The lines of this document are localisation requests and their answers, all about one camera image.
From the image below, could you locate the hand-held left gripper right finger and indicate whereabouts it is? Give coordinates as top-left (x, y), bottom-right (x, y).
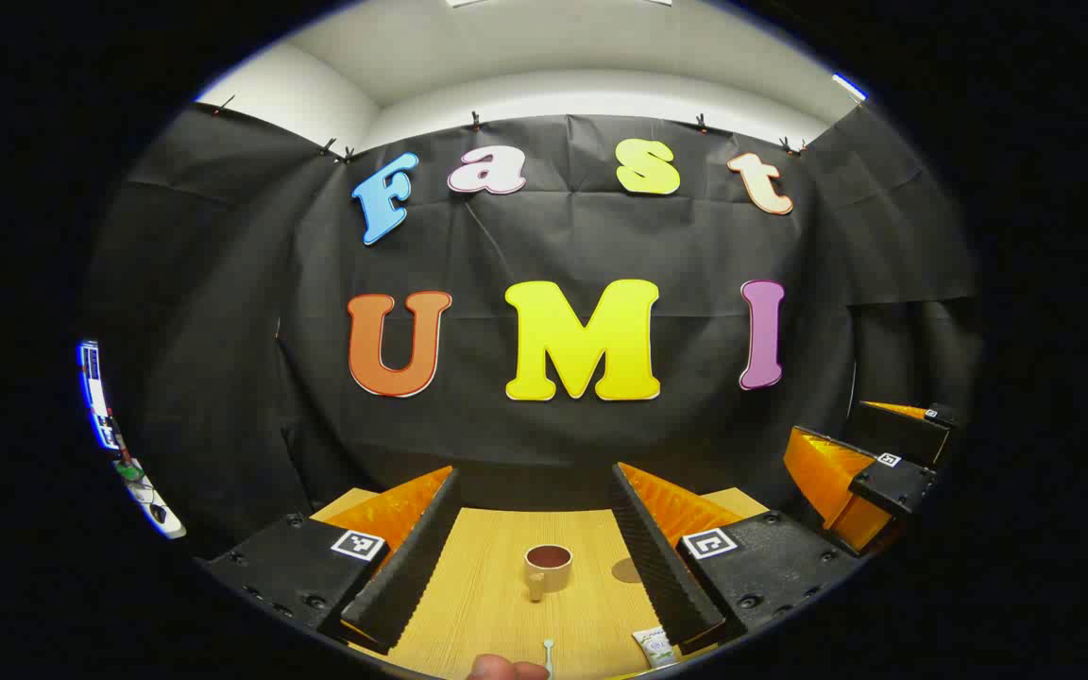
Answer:
top-left (610, 461), bottom-right (861, 657)

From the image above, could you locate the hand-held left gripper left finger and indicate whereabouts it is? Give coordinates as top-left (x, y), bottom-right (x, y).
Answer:
top-left (207, 465), bottom-right (463, 655)

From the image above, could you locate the white toothpaste tube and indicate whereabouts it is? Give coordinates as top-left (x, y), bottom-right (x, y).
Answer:
top-left (632, 626), bottom-right (679, 670)

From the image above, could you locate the beige cup with brown inside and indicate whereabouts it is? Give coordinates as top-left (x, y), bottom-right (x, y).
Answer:
top-left (523, 544), bottom-right (573, 603)

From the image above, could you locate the wooden desktop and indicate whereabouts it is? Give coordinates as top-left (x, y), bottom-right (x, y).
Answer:
top-left (311, 486), bottom-right (772, 680)

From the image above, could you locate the cluttered white side desk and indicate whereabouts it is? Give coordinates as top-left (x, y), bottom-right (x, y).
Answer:
top-left (119, 455), bottom-right (188, 540)

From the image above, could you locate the black backdrop cloth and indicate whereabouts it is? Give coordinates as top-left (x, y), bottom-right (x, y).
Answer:
top-left (81, 99), bottom-right (984, 558)

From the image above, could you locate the computer monitor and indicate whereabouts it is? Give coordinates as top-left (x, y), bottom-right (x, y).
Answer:
top-left (77, 340), bottom-right (122, 452)

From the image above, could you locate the row of black clips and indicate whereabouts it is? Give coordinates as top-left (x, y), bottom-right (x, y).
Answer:
top-left (213, 94), bottom-right (809, 163)

